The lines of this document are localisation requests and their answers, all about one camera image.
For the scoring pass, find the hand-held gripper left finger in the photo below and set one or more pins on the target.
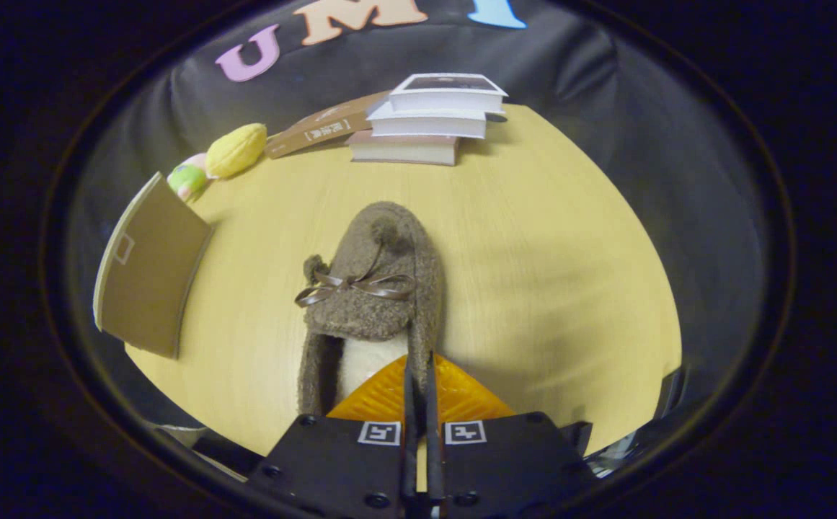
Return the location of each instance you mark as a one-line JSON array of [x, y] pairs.
[[346, 468]]

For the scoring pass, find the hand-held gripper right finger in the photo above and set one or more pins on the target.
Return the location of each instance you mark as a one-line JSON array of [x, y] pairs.
[[505, 468]]

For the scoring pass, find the brown fuzzy shoe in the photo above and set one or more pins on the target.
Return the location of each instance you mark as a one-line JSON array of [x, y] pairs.
[[375, 310]]

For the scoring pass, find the brown cardboard storage box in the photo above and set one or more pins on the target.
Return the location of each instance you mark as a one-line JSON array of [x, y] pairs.
[[148, 288]]

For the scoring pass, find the green and pink plush toy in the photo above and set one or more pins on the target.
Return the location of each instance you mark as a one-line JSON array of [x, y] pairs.
[[189, 179]]

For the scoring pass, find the brown book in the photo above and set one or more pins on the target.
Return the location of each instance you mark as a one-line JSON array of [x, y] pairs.
[[317, 133]]

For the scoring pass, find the yellow plush toy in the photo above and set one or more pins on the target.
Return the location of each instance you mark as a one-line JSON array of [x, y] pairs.
[[236, 150]]

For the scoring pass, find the white book with dark cover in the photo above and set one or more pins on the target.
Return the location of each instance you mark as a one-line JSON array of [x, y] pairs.
[[447, 92]]

